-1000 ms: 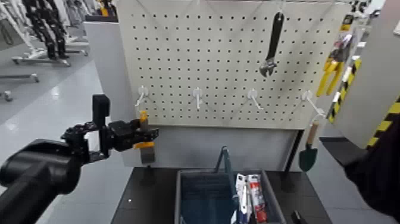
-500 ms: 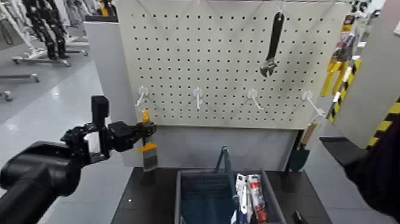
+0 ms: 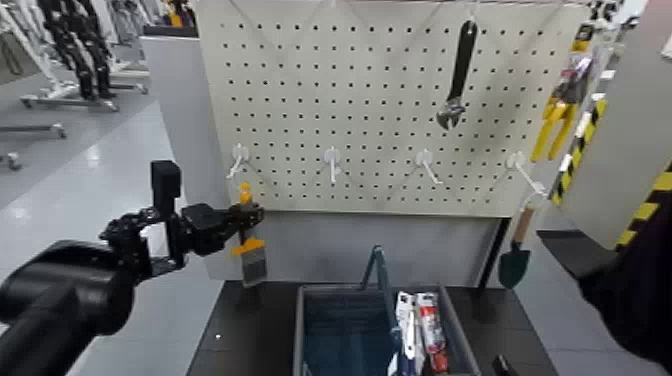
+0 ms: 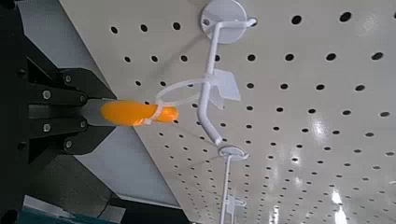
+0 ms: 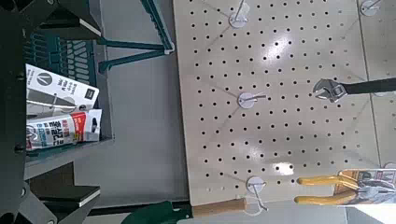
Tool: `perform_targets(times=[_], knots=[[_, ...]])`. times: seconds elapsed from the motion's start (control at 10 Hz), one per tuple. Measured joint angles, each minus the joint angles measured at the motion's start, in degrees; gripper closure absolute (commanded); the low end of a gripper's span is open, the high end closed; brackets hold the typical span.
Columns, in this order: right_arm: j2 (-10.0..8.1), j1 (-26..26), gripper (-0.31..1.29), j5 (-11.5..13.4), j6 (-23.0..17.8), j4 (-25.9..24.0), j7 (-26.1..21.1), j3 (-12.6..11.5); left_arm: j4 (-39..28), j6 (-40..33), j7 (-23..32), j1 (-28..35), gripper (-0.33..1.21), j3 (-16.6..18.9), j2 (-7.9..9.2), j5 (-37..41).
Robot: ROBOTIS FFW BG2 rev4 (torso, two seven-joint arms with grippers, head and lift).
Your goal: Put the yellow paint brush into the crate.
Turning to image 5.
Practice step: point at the grey metal base panel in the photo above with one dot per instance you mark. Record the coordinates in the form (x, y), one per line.
(140, 124)

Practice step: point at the white pegboard hook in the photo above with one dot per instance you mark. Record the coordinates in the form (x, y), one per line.
(238, 18)
(370, 6)
(390, 165)
(255, 184)
(247, 100)

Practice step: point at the white tool package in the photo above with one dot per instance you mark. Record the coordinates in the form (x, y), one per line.
(62, 90)

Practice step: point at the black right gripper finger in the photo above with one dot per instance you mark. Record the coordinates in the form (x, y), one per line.
(65, 26)
(62, 194)

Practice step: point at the green metal stand frame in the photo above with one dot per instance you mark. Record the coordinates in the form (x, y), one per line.
(134, 45)

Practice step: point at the beige perforated pegboard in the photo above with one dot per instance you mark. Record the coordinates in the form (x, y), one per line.
(280, 124)

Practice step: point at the red and white package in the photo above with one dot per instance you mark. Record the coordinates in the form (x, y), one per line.
(59, 129)

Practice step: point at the dark plastic crate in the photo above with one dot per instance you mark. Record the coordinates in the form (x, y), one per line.
(77, 56)

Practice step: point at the black adjustable wrench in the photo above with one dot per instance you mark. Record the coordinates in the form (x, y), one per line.
(333, 90)

